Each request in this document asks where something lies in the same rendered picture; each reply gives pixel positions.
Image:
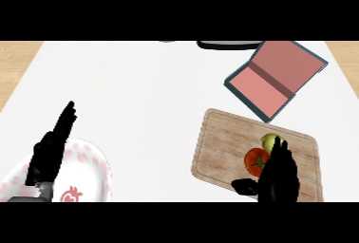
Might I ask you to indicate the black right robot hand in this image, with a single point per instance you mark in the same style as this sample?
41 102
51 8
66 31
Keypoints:
277 177

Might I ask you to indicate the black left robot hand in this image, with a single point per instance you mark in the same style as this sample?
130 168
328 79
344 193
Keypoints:
48 152

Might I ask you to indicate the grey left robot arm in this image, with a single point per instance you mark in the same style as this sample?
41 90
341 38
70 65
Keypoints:
32 194

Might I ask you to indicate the red tomato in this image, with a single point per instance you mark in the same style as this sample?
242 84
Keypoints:
255 161

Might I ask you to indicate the wooden cutting board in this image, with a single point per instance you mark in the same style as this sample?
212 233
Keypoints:
224 148

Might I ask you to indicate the pink box with teal rim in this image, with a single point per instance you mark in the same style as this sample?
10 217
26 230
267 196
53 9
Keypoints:
274 79

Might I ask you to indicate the white plate with pink print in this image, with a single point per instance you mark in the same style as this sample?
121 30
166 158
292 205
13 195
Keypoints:
81 172

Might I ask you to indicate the yellow-green fruit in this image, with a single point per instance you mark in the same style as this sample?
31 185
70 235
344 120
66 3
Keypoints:
268 142

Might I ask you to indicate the black and grey appliance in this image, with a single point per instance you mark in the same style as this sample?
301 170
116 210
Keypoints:
226 45

